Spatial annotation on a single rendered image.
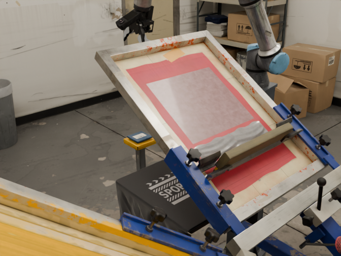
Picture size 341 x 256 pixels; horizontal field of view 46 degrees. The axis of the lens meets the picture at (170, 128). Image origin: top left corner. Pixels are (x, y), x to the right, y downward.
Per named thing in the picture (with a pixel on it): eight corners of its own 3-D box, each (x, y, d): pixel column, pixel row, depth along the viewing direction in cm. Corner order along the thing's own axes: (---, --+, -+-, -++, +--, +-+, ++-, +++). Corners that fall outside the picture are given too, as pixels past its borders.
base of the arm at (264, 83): (249, 78, 232) (250, 62, 228) (273, 83, 224) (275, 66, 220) (236, 85, 222) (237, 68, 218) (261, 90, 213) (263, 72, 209)
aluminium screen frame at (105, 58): (94, 58, 149) (96, 51, 146) (203, 36, 184) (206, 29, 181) (224, 234, 120) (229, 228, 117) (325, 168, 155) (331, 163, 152)
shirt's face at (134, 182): (115, 181, 180) (115, 180, 180) (185, 151, 206) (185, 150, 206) (189, 231, 147) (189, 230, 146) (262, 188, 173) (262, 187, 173)
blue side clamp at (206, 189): (163, 160, 131) (170, 148, 126) (174, 155, 134) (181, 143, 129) (218, 236, 120) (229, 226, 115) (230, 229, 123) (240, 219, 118)
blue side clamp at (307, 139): (265, 116, 165) (274, 104, 160) (273, 113, 168) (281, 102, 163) (316, 172, 154) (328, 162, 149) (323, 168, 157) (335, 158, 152)
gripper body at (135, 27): (152, 33, 176) (157, 7, 169) (137, 36, 171) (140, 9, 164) (142, 26, 181) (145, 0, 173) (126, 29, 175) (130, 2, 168)
